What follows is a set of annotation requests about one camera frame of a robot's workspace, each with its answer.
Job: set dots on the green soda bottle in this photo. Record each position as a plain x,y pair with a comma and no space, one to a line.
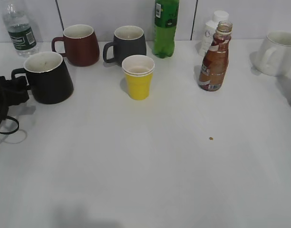
166,15

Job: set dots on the black ceramic mug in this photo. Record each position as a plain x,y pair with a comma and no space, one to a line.
47,76

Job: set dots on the dark grey ceramic mug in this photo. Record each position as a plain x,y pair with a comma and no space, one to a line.
127,41

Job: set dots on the dark red ceramic mug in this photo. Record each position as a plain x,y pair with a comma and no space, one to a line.
80,44

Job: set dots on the brown coffee drink bottle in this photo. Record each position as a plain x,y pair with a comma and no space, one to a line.
215,61

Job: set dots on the white ceramic mug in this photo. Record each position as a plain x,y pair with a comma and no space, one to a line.
274,55

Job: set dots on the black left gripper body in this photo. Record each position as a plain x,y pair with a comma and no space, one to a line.
13,91

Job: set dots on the yellow paper cup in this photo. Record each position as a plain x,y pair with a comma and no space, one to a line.
138,70

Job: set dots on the white plastic bottle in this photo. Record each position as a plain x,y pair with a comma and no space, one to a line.
209,30

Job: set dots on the clear water bottle green label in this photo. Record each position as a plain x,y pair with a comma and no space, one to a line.
17,23

